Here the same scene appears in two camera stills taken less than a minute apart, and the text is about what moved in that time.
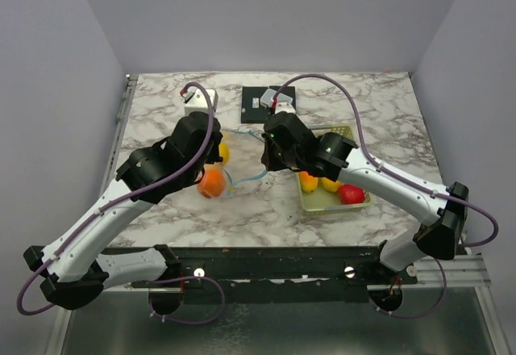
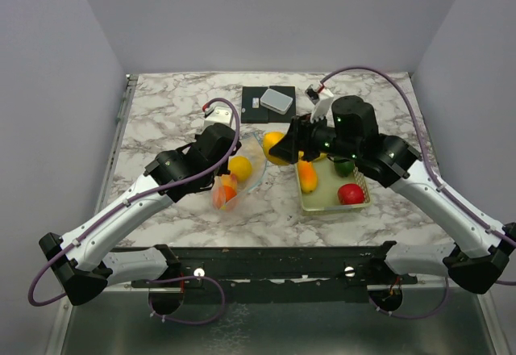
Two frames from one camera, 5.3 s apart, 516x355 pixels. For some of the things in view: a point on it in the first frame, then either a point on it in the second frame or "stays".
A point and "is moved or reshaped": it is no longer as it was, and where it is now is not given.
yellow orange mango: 308,182 stays
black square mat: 252,110 stays
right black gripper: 271,163 -> 298,138
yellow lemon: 223,152 is moved or reshaped
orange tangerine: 213,182 is moved or reshaped
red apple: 351,194 stays
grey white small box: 268,95 stays
